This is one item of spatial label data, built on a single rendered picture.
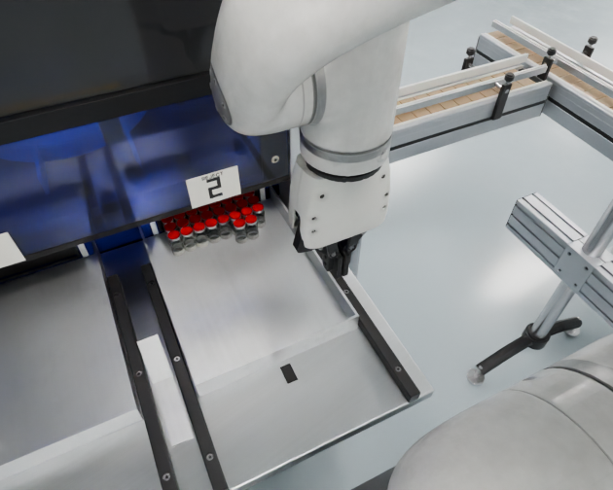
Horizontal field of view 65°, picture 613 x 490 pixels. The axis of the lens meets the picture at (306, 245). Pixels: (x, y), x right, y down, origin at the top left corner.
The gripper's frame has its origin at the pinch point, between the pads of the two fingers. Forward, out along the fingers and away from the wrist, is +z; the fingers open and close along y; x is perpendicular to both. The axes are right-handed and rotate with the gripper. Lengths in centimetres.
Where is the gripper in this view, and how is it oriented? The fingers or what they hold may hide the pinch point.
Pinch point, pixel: (336, 258)
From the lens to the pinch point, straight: 57.6
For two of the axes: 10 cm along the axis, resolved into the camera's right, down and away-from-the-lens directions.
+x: 4.3, 6.7, -6.0
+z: 0.0, 6.7, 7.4
